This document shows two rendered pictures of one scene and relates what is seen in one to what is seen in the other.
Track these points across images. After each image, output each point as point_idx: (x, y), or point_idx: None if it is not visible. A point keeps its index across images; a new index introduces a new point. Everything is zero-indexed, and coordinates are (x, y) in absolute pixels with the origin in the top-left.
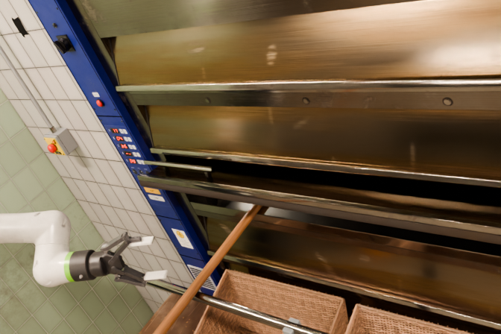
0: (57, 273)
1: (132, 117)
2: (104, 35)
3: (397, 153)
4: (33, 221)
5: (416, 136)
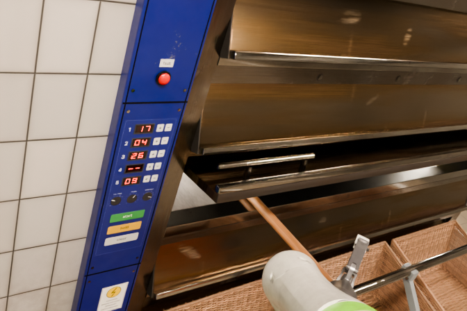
0: None
1: None
2: None
3: (418, 117)
4: (319, 270)
5: (429, 104)
